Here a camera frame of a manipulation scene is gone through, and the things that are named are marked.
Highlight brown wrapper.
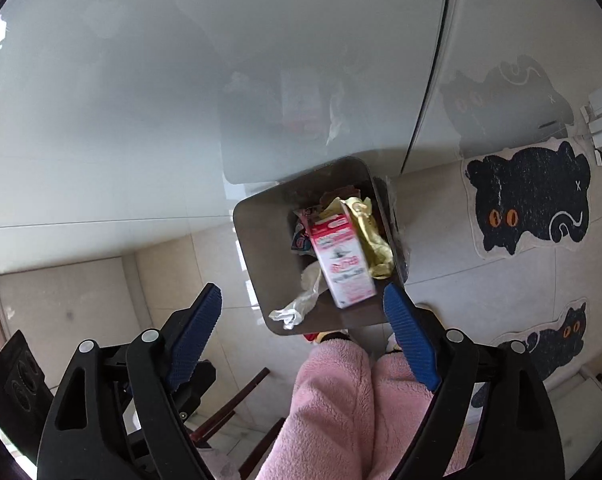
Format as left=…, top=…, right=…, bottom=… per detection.
left=318, top=185, right=362, bottom=208

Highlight person's left leg pink pants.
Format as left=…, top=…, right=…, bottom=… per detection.
left=256, top=337, right=378, bottom=480

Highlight white plastic film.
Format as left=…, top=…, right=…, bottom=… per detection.
left=268, top=262, right=326, bottom=331

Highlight person's leg pink pants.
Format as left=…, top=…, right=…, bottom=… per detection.
left=371, top=350, right=482, bottom=480
left=256, top=337, right=378, bottom=480

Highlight narrow white cabinet door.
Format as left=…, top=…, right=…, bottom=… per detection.
left=398, top=0, right=602, bottom=176

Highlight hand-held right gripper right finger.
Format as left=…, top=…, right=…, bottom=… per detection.
left=382, top=282, right=568, bottom=480

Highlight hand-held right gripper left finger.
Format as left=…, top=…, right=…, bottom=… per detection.
left=38, top=282, right=224, bottom=480

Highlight large black cat mat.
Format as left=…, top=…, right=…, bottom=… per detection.
left=462, top=139, right=592, bottom=261

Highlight pale yellow wrapper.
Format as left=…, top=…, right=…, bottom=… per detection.
left=338, top=195, right=396, bottom=281

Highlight wide white cabinet door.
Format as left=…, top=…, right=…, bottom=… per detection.
left=0, top=0, right=454, bottom=233

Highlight metal square waste bin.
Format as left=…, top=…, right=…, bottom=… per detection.
left=232, top=156, right=410, bottom=337

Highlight small black cat mat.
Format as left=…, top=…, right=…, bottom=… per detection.
left=470, top=299, right=589, bottom=411

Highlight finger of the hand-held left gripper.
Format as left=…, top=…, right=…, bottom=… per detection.
left=171, top=359, right=218, bottom=420

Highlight brown wooden furniture leg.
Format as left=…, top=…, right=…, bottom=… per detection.
left=238, top=417, right=288, bottom=480
left=196, top=367, right=272, bottom=443

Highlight clear plastic bin liner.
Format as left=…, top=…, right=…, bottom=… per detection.
left=373, top=175, right=412, bottom=281

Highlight person's right leg pink pants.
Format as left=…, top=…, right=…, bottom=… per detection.
left=371, top=350, right=482, bottom=480

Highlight colourful small wrapper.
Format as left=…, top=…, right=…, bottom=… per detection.
left=291, top=205, right=322, bottom=257

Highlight pink and white milk carton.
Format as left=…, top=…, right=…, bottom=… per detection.
left=306, top=207, right=378, bottom=309

